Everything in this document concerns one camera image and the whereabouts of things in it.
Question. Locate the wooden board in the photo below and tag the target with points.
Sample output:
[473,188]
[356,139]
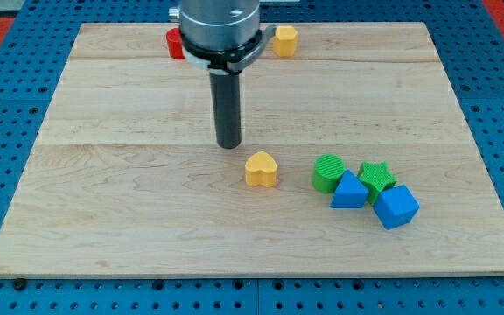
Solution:
[126,180]

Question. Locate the yellow heart block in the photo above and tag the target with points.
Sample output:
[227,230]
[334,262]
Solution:
[261,170]

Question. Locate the blue cube block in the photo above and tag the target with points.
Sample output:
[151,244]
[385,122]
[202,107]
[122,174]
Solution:
[396,207]

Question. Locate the green star block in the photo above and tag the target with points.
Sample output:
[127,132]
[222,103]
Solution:
[376,177]

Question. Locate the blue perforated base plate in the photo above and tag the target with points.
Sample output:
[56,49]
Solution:
[32,57]

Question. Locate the red block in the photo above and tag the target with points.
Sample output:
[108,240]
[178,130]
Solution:
[174,44]

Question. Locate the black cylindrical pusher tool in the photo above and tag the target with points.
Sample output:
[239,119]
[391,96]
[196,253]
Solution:
[225,91]

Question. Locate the yellow hexagon block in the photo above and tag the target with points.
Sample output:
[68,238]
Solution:
[285,41]

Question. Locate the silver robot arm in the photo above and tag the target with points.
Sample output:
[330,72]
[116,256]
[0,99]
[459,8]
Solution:
[222,37]

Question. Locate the green cylinder block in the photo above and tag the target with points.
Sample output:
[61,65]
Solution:
[327,173]

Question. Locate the blue triangle block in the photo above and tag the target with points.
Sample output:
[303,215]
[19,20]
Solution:
[350,192]

